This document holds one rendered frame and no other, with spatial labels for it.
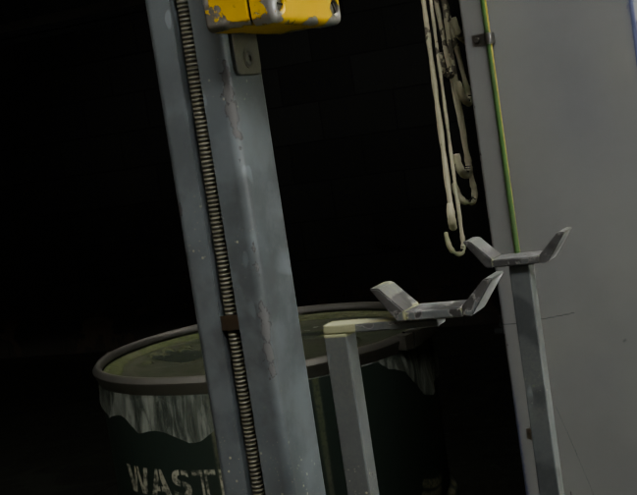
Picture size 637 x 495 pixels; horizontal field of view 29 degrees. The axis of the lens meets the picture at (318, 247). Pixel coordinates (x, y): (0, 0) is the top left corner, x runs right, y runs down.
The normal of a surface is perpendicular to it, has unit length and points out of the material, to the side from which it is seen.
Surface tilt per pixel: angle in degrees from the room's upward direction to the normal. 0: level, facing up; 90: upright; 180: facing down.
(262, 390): 90
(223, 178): 90
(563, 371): 90
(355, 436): 90
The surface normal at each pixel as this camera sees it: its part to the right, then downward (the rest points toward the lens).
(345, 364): -0.40, 0.15
